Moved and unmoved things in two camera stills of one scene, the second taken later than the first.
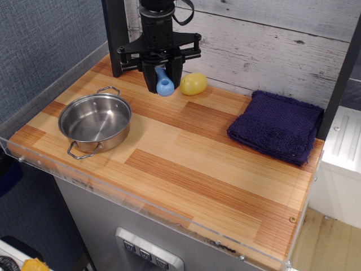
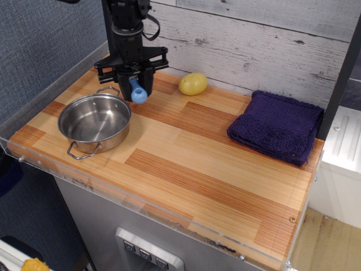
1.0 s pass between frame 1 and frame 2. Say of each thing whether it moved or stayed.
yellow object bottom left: stayed
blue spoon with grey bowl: moved
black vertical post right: stayed
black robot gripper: moved
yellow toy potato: stayed
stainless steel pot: stayed
